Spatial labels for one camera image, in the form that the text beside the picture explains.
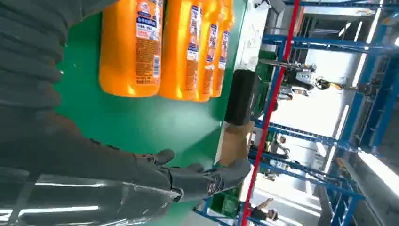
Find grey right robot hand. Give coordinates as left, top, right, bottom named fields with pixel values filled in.
left=0, top=106, right=252, bottom=226

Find green table mat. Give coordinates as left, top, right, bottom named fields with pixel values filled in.
left=53, top=0, right=249, bottom=226

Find green crate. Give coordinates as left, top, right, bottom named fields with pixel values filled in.
left=210, top=187, right=241, bottom=219

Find background person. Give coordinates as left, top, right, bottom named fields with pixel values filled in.
left=249, top=198, right=279, bottom=223
left=265, top=132, right=290, bottom=160

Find red pole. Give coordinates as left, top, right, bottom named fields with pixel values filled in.
left=241, top=0, right=302, bottom=226

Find blue metal rack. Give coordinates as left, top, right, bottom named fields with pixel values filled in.
left=193, top=0, right=399, bottom=226

